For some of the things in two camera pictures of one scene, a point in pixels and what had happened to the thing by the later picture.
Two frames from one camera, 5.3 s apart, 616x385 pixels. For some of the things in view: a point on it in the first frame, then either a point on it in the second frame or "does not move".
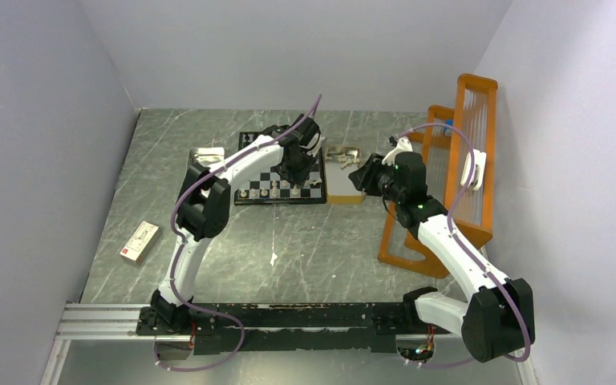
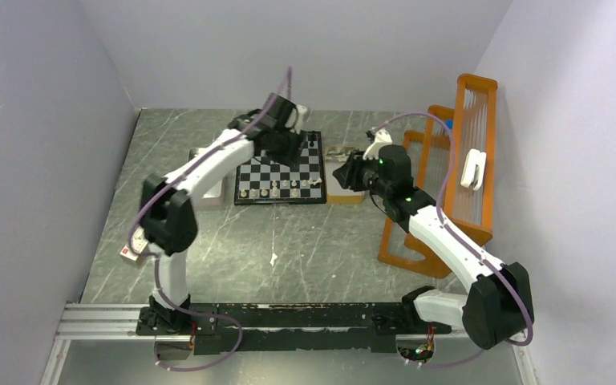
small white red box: (141, 243) does not move
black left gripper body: (297, 172) to (286, 146)
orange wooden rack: (459, 147) does not move
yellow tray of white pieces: (340, 161) does not move
